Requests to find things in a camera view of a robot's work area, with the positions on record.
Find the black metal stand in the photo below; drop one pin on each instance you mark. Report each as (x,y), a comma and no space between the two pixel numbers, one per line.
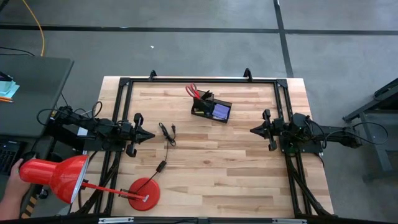
(377,155)

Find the black computer mouse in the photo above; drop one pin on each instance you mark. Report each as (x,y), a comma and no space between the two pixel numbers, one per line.
(30,154)

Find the purple sticky note pad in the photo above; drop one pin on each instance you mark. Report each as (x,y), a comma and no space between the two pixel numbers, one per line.
(221,111)

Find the dark grey desk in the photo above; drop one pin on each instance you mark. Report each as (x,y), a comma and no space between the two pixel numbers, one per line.
(34,93)

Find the yellow black striped tape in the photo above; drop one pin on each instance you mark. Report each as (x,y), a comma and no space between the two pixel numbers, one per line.
(29,207)

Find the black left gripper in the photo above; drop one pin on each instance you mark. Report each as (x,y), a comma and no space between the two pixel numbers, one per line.
(129,132)

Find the person's forearm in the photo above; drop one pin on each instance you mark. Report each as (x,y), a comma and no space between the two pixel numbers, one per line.
(7,203)

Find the orange pencil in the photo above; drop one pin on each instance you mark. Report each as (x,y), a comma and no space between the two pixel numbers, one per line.
(6,99)

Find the silver metal bracket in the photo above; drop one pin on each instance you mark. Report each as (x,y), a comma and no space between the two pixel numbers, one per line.
(289,221)
(115,220)

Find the light blue paper stack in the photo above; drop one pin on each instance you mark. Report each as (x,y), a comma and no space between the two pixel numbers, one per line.
(7,88)

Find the red desk lamp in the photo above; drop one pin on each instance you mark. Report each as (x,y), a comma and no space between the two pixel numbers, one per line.
(53,174)

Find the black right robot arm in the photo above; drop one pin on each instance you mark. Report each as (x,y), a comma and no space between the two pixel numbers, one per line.
(335,132)

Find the black metal table frame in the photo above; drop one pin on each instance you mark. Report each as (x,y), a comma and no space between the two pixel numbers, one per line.
(202,80)

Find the black mesh desk organizer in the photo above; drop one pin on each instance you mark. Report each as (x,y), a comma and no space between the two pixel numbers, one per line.
(208,117)

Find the white power box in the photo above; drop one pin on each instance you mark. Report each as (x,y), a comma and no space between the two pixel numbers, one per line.
(82,131)

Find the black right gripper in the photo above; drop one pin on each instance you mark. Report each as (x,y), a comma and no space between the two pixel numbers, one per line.
(275,129)

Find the person's hand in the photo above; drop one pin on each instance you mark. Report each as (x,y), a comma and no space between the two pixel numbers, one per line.
(14,183)

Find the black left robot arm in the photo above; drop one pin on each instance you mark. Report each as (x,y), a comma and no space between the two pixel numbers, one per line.
(99,127)

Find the black keyboard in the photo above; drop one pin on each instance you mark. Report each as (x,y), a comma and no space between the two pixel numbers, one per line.
(7,157)

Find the red grey scissors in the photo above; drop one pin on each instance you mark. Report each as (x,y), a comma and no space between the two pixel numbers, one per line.
(191,91)

